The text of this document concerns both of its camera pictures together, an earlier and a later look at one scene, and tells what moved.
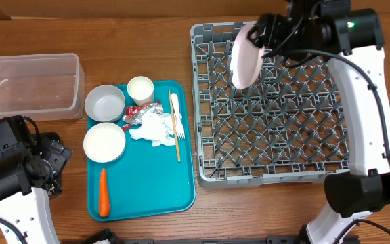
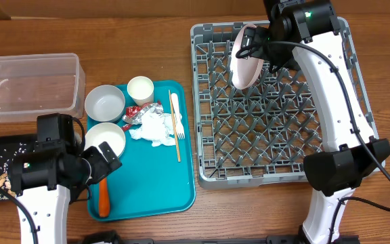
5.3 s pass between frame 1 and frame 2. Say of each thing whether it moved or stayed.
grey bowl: stayed
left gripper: moved
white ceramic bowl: stayed
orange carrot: stayed
